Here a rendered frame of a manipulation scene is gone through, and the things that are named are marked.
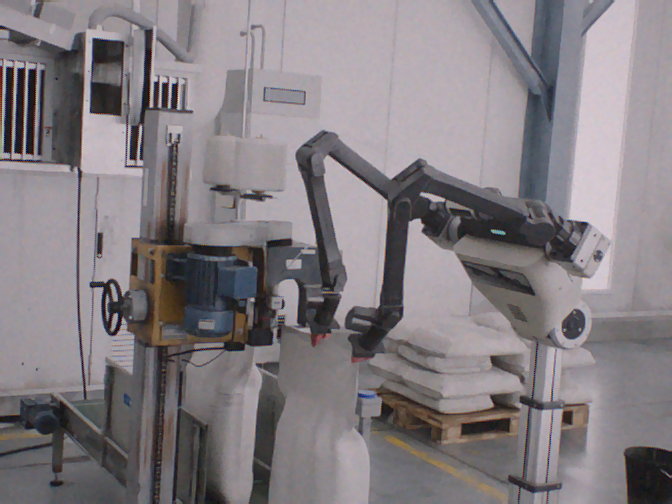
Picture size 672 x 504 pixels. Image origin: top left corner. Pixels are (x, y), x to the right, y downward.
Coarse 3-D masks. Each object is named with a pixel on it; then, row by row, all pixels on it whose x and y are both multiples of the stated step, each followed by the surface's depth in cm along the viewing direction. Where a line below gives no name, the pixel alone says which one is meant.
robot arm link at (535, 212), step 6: (528, 210) 269; (534, 210) 268; (540, 210) 268; (546, 210) 270; (534, 216) 266; (540, 216) 266; (546, 216) 266; (552, 216) 269; (558, 216) 272; (552, 222) 267; (558, 222) 267; (558, 228) 268
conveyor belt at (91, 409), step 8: (80, 400) 492; (88, 400) 493; (96, 400) 494; (80, 408) 478; (88, 408) 479; (96, 408) 480; (88, 416) 466; (96, 416) 467; (96, 424) 454; (256, 480) 394; (256, 488) 385; (264, 488) 386; (208, 496) 373; (256, 496) 377; (264, 496) 377
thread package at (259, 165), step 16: (240, 144) 309; (256, 144) 307; (272, 144) 307; (240, 160) 309; (256, 160) 307; (272, 160) 308; (240, 176) 309; (256, 176) 307; (272, 176) 309; (256, 192) 314
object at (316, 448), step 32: (288, 352) 335; (320, 352) 318; (288, 384) 335; (320, 384) 318; (352, 384) 299; (288, 416) 325; (320, 416) 314; (352, 416) 299; (288, 448) 320; (320, 448) 305; (352, 448) 304; (288, 480) 319; (320, 480) 304; (352, 480) 303
